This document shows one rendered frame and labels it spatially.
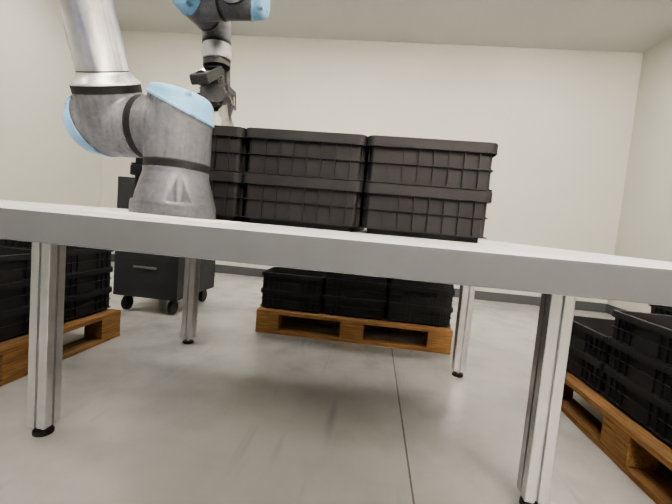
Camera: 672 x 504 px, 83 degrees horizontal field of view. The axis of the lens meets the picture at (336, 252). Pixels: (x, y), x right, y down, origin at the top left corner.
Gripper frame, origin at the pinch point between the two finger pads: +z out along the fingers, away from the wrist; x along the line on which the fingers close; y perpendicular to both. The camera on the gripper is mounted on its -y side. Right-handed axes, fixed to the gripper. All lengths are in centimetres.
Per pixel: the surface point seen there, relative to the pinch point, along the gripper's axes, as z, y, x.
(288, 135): 2.1, -8.9, -22.4
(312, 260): 28, -56, -37
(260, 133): 1.6, -8.8, -15.5
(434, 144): 5, -9, -57
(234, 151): 5.7, -8.4, -8.9
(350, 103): -115, 344, -11
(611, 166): -44, 346, -293
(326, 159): 7.6, -7.8, -31.5
